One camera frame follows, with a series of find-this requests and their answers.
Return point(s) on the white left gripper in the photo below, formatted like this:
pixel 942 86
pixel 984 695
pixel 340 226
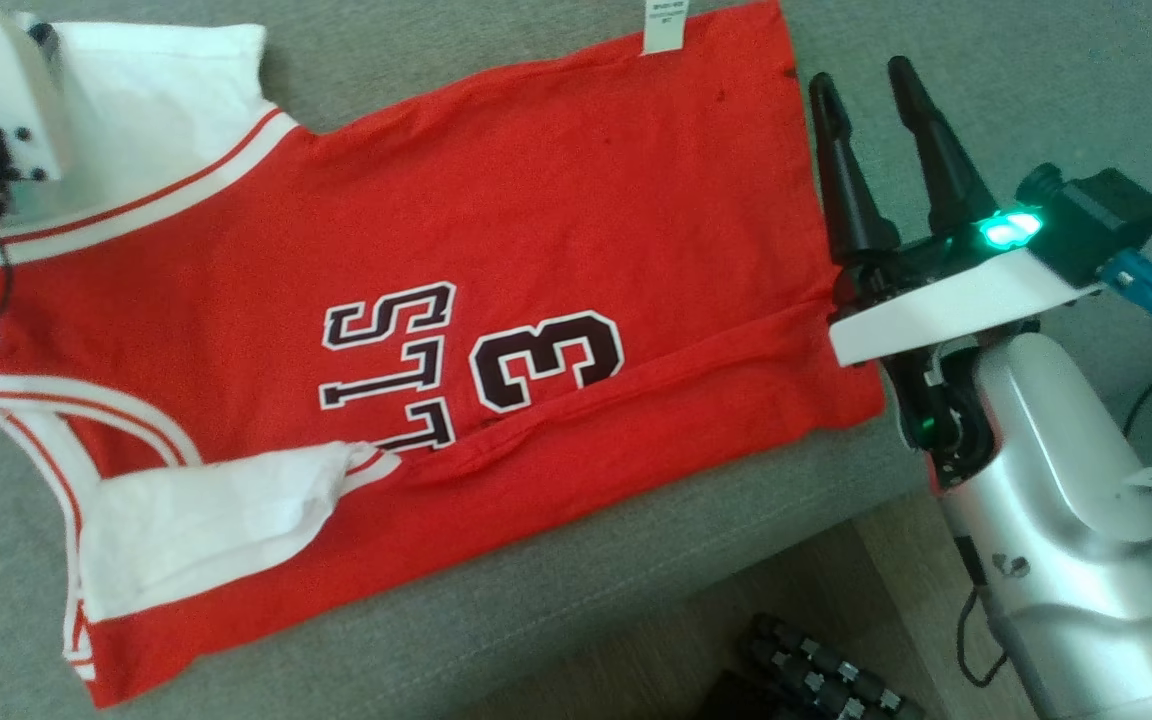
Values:
pixel 6 90

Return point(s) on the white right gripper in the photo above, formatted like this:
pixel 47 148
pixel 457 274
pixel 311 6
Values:
pixel 936 305

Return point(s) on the red jersey with white sleeves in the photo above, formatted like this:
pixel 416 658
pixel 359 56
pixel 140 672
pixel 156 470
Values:
pixel 486 200

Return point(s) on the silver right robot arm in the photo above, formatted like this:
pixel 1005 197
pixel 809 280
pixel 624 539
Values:
pixel 1066 520

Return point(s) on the black roller base wheel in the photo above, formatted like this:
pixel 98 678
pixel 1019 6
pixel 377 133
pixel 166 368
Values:
pixel 806 670

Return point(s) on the large grey sofa seat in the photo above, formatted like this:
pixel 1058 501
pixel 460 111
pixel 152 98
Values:
pixel 586 620

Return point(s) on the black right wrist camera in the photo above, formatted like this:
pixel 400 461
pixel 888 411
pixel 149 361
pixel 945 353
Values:
pixel 1101 220

